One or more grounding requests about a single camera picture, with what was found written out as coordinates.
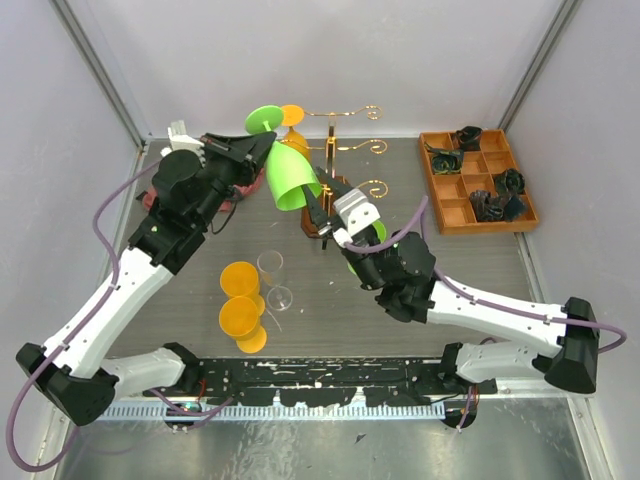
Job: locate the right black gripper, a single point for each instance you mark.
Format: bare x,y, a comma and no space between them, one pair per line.
319,218

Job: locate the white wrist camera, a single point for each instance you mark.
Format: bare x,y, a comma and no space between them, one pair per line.
356,213
180,140

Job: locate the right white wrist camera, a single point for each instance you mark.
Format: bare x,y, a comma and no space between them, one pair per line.
356,213

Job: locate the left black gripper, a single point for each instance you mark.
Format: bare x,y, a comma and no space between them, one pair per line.
251,149

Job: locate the wooden compartment tray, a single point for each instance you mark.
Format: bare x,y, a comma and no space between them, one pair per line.
450,193

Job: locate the green goblet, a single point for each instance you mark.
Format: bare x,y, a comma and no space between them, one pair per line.
380,230
289,173

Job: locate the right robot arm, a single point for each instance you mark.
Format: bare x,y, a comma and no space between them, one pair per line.
558,343

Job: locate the green goblet front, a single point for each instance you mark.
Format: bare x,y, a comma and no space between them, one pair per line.
289,173

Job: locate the green goblet rear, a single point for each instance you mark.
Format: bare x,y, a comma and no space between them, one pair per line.
380,230

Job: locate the clear wine glass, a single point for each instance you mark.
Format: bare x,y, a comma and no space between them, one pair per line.
270,265

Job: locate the red cloth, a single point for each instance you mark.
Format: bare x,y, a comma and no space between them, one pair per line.
147,197

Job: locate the black rolled item in tray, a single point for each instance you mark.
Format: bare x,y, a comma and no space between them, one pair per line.
510,181

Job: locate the orange goblet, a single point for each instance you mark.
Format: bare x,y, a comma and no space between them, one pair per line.
241,279
240,320
295,125

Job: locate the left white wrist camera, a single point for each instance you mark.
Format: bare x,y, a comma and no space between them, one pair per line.
180,140

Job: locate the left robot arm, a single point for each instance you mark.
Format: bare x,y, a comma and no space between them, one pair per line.
71,369

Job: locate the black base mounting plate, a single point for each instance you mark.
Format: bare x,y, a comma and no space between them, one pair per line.
319,382

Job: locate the grey cable duct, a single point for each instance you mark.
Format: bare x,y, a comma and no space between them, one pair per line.
149,410

